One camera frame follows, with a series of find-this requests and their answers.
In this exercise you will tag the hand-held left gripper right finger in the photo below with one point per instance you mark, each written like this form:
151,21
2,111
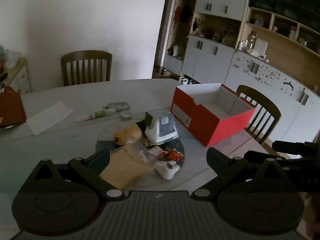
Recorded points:
213,158

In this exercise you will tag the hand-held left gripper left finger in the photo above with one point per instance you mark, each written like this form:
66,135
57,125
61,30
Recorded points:
101,160

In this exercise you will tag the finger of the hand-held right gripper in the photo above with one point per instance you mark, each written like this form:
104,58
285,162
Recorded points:
295,147
255,155

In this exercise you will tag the cotton swab bag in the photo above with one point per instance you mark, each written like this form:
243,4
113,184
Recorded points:
125,166

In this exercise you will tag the red shoe box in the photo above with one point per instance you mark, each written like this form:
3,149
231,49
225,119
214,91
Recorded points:
225,127

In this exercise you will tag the yellow plush toy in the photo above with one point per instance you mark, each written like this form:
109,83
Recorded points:
127,133

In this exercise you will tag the green white tube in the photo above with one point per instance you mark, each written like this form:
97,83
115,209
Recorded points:
100,114

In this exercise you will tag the oval green case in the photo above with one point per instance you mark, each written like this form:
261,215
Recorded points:
117,105

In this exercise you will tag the white green wet wipes pack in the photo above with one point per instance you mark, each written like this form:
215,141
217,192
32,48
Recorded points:
161,130

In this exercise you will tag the red wrapped candy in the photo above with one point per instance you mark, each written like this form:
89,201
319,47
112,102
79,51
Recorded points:
174,154

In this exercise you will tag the small white figurine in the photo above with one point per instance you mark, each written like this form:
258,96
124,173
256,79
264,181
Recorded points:
166,171

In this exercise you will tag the brown wooden chair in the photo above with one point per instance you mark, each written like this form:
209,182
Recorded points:
86,56
265,105

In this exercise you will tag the small black pouch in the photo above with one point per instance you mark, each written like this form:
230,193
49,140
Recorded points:
144,124

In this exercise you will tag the small white red packet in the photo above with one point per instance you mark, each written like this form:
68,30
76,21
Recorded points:
157,152

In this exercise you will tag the white paper sheet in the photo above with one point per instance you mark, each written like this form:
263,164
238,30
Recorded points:
48,116

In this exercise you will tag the dark red bag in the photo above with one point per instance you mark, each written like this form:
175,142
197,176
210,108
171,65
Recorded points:
11,107

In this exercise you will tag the white rounded container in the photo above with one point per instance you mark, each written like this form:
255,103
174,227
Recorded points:
261,47

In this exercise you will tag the glass jar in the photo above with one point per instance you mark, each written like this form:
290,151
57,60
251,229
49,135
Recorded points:
252,42

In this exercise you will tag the low side cabinet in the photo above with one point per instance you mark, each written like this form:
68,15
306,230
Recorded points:
20,77

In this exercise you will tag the white plastic bag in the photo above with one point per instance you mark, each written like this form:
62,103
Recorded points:
11,57

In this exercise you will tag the dark wooden door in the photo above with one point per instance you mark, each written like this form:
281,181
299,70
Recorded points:
166,30

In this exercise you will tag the red hanging cloth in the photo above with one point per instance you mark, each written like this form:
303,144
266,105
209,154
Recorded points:
178,13

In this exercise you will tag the white wall cabinet unit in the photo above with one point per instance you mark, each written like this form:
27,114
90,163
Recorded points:
210,57

